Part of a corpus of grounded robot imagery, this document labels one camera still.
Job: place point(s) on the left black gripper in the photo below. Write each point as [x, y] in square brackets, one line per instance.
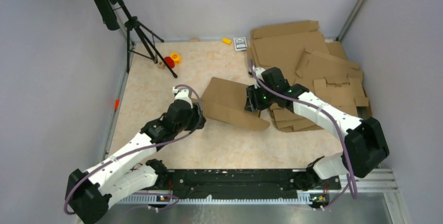
[195, 112]

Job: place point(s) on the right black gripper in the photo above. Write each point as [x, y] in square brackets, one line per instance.
[253, 103]

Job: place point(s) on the cardboard box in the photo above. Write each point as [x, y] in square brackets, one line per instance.
[225, 101]

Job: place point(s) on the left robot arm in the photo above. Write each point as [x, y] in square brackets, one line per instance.
[91, 193]

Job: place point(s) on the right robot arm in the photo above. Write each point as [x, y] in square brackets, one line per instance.
[364, 145]

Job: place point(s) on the small wooden block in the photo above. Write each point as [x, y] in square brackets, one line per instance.
[161, 65]

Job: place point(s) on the red round toy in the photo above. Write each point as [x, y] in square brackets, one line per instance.
[170, 62]

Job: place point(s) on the small printed card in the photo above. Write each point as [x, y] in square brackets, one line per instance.
[240, 44]

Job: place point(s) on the yellow round toy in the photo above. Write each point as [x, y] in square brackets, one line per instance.
[176, 58]

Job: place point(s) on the yellow block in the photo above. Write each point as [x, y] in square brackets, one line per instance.
[227, 41]

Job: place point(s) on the stack of cardboard blanks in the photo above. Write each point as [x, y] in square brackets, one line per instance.
[301, 52]

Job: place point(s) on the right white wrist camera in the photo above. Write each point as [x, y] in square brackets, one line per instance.
[256, 72]

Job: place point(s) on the orange clip on frame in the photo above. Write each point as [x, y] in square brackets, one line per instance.
[116, 104]

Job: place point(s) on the black camera tripod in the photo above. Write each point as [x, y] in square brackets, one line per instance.
[107, 10]

